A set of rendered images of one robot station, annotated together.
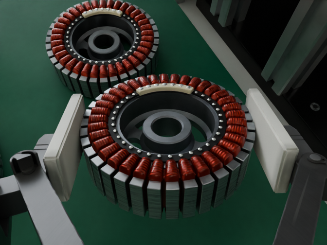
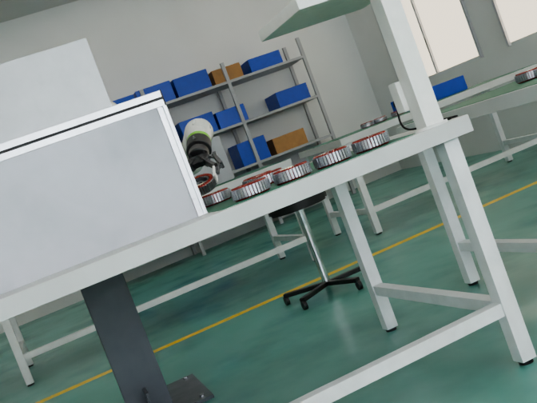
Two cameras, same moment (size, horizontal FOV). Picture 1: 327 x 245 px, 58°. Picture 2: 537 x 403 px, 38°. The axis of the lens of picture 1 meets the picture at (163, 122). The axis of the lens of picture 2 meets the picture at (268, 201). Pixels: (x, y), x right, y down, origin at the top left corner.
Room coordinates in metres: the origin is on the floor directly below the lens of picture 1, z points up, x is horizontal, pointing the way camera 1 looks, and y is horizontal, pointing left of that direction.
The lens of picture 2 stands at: (2.62, 0.83, 0.85)
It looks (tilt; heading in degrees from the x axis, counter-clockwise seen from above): 3 degrees down; 194
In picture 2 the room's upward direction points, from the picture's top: 21 degrees counter-clockwise
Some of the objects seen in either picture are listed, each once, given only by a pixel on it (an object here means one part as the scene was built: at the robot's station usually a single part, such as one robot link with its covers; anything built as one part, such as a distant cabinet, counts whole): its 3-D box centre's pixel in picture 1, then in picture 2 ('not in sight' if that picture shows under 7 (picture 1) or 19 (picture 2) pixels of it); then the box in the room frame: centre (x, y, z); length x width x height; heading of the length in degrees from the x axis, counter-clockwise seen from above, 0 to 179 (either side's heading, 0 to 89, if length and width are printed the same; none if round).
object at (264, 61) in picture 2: not in sight; (260, 65); (-6.72, -0.97, 1.86); 0.42 x 0.42 x 0.16; 31
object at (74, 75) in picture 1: (104, 46); (214, 197); (0.21, 0.07, 0.77); 0.11 x 0.11 x 0.04
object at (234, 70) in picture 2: not in sight; (224, 77); (-6.48, -1.39, 1.87); 0.40 x 0.36 x 0.17; 30
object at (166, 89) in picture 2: not in sight; (153, 98); (-6.01, -2.16, 1.89); 0.42 x 0.42 x 0.23; 29
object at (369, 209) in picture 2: not in sight; (435, 150); (-3.80, 0.69, 0.38); 1.90 x 0.90 x 0.75; 121
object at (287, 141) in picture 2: not in sight; (285, 142); (-6.70, -1.02, 0.87); 0.42 x 0.40 x 0.19; 120
